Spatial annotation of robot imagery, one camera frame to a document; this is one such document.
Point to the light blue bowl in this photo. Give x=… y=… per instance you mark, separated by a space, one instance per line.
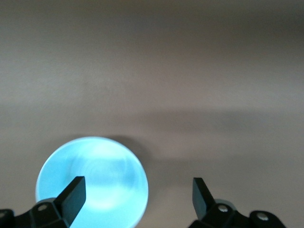
x=107 y=166

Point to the brown table cover sheet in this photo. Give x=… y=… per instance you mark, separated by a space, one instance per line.
x=152 y=71

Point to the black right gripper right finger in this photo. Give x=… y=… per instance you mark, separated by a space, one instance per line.
x=202 y=199

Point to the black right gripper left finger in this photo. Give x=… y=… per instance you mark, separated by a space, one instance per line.
x=71 y=202

